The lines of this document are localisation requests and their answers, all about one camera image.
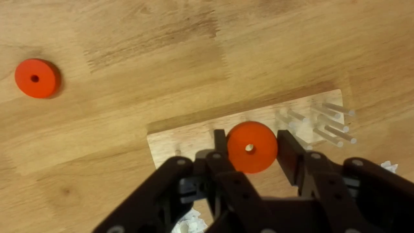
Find wooden stand with clear pegs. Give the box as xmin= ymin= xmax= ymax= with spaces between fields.
xmin=147 ymin=89 xmax=357 ymax=198

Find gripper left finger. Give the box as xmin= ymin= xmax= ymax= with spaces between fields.
xmin=92 ymin=129 xmax=273 ymax=233

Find orange ring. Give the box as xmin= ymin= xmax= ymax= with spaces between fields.
xmin=14 ymin=58 xmax=62 ymax=99
xmin=226 ymin=121 xmax=278 ymax=174

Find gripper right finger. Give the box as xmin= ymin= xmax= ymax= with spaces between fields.
xmin=277 ymin=130 xmax=414 ymax=233

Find crumpled white paper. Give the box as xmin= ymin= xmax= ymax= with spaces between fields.
xmin=171 ymin=208 xmax=208 ymax=233
xmin=380 ymin=161 xmax=398 ymax=174

